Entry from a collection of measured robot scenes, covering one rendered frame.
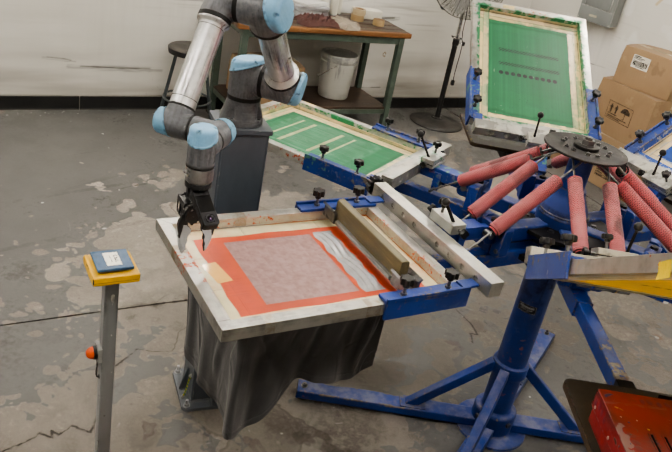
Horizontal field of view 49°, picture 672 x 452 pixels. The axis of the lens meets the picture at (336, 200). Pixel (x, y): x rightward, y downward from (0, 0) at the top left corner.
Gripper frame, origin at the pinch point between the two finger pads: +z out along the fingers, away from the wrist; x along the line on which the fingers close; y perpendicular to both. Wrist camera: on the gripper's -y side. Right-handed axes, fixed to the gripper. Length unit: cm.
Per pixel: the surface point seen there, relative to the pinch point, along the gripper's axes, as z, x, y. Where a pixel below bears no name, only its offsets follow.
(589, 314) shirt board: 13, -118, -43
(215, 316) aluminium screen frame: 6.1, 1.4, -23.1
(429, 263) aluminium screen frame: 6, -73, -13
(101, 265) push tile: 8.1, 22.5, 9.3
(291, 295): 9.6, -24.8, -14.4
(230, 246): 9.6, -17.4, 14.5
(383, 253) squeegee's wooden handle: 2, -56, -10
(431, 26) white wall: 25, -357, 380
